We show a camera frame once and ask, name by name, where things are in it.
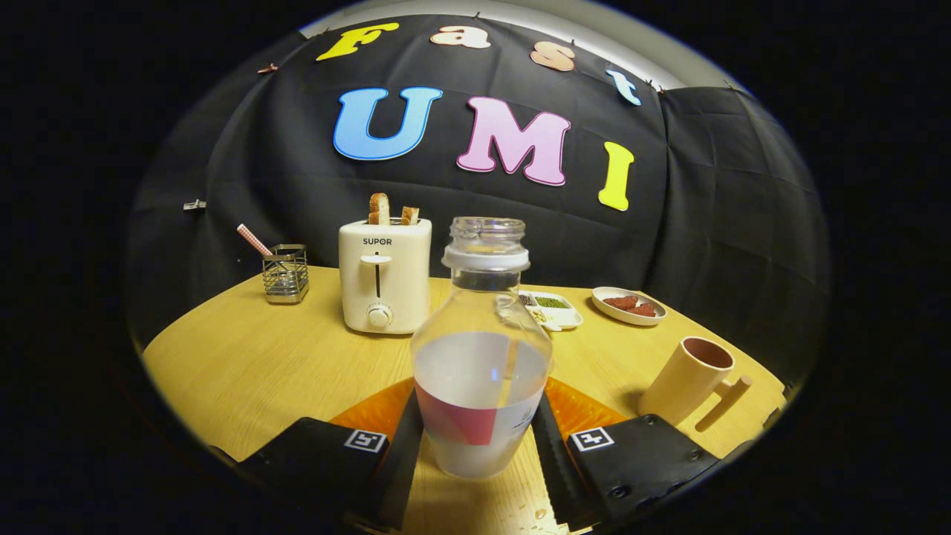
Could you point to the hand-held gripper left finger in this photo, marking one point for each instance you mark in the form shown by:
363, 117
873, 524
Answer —
400, 468

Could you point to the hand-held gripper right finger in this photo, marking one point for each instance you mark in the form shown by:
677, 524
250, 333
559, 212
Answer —
556, 468

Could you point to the clear juice bottle red label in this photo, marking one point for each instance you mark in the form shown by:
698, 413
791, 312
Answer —
475, 386

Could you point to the white divided dish with beans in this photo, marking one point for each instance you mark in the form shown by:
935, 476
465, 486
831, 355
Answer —
561, 312

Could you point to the white oval plate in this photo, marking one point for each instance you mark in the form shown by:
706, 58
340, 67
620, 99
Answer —
620, 316

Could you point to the white toaster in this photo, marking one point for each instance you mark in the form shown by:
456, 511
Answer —
394, 290

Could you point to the red snack piece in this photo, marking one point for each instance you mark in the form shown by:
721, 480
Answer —
645, 310
620, 302

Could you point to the wooden table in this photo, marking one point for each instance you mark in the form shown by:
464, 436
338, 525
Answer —
260, 357

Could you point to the short toast slice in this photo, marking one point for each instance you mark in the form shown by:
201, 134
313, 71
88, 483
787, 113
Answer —
409, 216

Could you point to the tall toast slice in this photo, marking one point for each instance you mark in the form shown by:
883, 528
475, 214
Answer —
379, 209

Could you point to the pink checked straw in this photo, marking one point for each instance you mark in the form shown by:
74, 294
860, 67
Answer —
252, 239

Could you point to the silver metal clip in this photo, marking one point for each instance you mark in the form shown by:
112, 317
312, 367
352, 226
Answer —
195, 204

